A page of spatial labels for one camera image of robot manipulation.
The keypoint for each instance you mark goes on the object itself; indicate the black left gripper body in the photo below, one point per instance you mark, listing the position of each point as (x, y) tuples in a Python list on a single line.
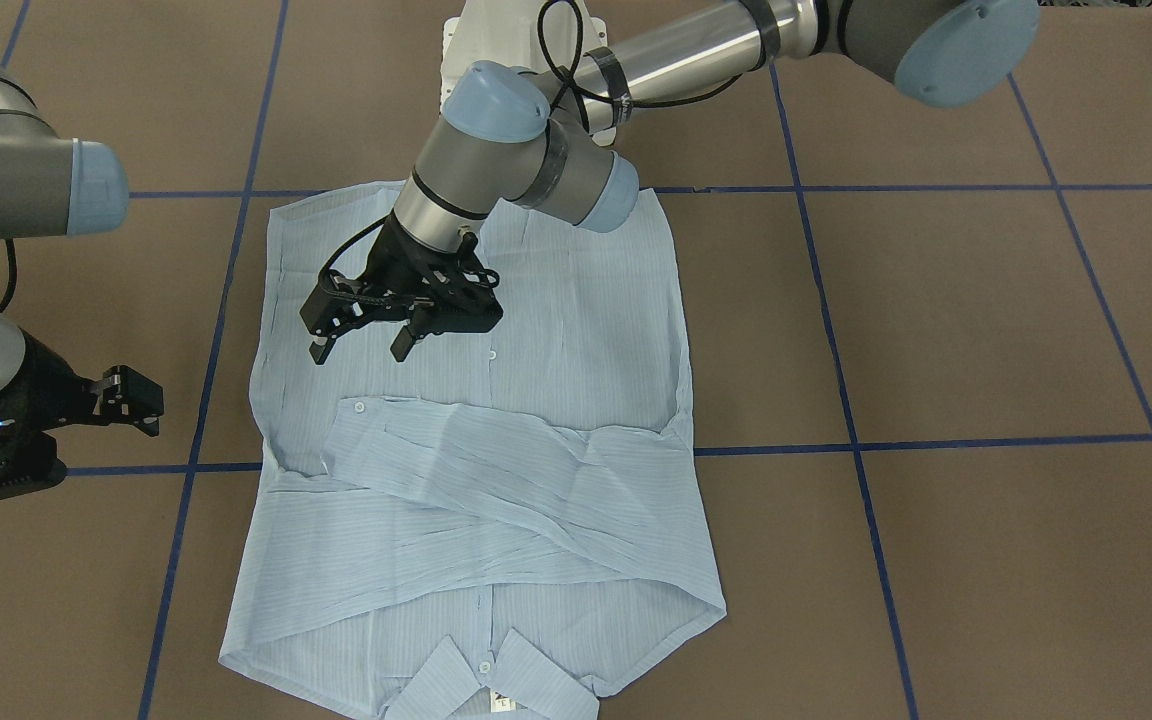
[(383, 262)]

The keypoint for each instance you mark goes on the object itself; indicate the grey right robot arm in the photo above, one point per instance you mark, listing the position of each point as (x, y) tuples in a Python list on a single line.
[(52, 185)]

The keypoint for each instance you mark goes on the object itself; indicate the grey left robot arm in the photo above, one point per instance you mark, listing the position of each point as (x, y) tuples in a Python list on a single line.
[(944, 54)]

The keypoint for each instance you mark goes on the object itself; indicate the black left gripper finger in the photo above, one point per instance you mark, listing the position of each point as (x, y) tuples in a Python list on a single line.
[(338, 305), (427, 316)]

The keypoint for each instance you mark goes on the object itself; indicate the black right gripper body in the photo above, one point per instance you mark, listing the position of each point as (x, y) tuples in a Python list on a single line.
[(44, 392)]

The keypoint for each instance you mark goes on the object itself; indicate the light blue button shirt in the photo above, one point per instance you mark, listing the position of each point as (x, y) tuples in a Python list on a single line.
[(510, 518)]

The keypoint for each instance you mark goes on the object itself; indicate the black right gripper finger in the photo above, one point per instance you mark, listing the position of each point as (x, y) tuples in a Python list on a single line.
[(126, 397)]

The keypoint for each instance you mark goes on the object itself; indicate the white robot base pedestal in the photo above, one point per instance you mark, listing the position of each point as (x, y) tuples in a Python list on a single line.
[(490, 53)]

